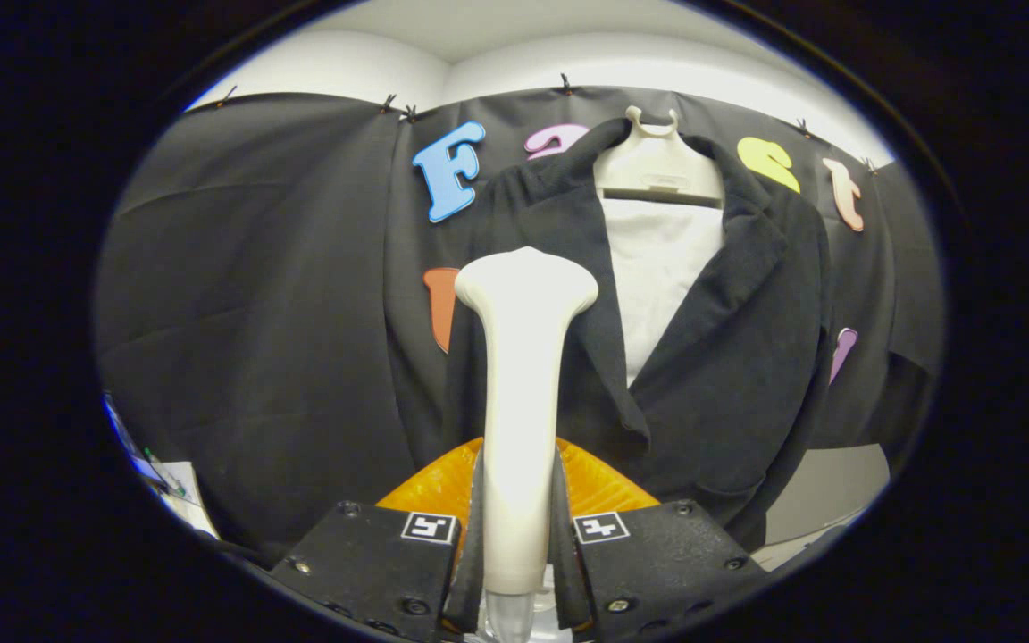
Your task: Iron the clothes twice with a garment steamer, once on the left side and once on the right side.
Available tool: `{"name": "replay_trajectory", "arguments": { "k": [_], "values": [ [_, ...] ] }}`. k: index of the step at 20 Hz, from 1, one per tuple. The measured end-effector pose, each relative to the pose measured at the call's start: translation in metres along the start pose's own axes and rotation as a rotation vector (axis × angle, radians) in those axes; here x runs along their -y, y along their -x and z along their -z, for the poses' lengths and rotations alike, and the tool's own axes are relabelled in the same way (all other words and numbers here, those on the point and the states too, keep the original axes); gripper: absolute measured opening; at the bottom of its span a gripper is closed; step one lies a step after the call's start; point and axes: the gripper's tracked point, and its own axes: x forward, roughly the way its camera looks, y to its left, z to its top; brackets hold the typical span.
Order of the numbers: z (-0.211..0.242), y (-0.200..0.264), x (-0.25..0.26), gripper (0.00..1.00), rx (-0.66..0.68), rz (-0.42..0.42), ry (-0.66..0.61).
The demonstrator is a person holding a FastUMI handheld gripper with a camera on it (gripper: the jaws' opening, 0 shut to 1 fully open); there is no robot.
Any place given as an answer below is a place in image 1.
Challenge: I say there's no black suit jacket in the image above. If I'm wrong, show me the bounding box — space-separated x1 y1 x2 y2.
443 118 837 553

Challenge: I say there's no white shirt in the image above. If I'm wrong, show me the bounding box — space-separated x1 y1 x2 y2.
602 196 726 387

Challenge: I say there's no translucent garment steamer hose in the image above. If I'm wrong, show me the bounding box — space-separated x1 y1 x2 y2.
485 591 538 643

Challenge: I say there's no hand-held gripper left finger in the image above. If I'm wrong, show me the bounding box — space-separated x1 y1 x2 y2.
266 438 486 643

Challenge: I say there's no white clothes hanger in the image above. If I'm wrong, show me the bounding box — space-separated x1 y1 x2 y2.
593 105 725 208

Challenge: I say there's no white garment steamer head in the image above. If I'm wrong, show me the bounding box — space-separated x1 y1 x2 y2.
454 246 600 597

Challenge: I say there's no black backdrop cloth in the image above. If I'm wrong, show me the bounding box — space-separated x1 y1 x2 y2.
93 85 946 564

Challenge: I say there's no grey cabinet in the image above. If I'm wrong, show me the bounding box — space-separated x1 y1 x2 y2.
751 444 891 572

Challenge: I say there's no white paper sheet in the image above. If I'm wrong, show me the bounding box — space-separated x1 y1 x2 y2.
157 460 221 539

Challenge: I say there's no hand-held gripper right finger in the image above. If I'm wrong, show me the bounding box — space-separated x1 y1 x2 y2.
553 438 765 643

